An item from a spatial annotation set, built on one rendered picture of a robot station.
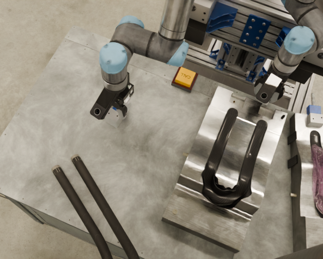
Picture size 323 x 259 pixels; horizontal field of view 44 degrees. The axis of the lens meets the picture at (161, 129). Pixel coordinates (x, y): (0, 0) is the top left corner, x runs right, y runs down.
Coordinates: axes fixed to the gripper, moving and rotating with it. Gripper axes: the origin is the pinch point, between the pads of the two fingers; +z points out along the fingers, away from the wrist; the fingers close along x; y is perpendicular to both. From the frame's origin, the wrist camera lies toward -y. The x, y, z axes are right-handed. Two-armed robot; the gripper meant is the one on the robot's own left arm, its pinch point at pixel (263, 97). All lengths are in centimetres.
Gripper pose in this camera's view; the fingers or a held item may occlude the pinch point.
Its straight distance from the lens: 151.1
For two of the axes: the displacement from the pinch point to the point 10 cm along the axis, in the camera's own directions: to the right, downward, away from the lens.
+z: -0.6, 3.9, 9.2
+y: 5.3, -7.7, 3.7
